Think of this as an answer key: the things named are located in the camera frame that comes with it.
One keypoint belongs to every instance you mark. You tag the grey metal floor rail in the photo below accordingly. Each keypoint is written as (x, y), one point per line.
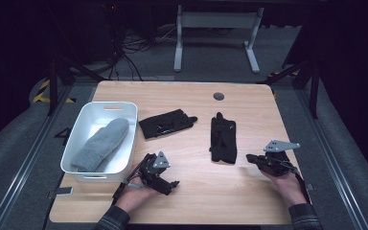
(332, 159)
(28, 159)

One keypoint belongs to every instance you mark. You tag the white plastic bin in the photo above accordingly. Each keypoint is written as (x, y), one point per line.
(92, 111)

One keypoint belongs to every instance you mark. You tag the person's left hand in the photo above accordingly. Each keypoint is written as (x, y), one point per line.
(134, 196)

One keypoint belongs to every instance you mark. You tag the yellow black hazard tape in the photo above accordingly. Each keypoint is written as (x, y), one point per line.
(41, 92)

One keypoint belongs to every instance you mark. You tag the grey knitted mitten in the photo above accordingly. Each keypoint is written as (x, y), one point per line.
(100, 143)

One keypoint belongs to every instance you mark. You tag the white metal desk frame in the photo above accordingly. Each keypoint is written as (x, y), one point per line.
(217, 19)

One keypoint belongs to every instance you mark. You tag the black tripod stand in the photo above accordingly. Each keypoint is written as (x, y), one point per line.
(314, 92)
(53, 86)

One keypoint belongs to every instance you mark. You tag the grey round table grommet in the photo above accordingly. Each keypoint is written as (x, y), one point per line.
(218, 96)

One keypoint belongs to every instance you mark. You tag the person's right hand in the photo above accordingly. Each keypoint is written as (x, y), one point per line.
(289, 188)

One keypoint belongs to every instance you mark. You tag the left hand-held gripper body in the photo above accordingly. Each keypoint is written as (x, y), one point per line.
(155, 177)

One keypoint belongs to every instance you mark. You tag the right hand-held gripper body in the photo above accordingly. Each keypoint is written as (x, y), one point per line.
(274, 164)

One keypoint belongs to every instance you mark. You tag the black glove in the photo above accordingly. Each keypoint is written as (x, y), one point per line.
(223, 140)
(166, 123)

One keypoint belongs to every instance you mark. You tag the grey table edge clip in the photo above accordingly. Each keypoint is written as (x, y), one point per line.
(310, 187)
(62, 191)

